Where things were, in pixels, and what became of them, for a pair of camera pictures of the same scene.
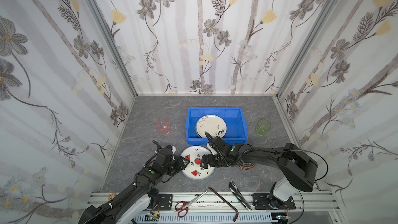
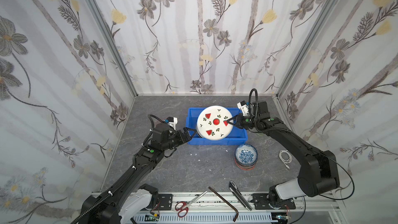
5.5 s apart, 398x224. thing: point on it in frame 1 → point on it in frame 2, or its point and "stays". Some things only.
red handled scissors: [184, 206] stays
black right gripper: [213, 158] → [239, 121]
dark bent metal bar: [237, 212] stays
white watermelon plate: [194, 171] → [212, 123]
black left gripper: [179, 163] → [183, 134]
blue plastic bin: [236, 132] stays
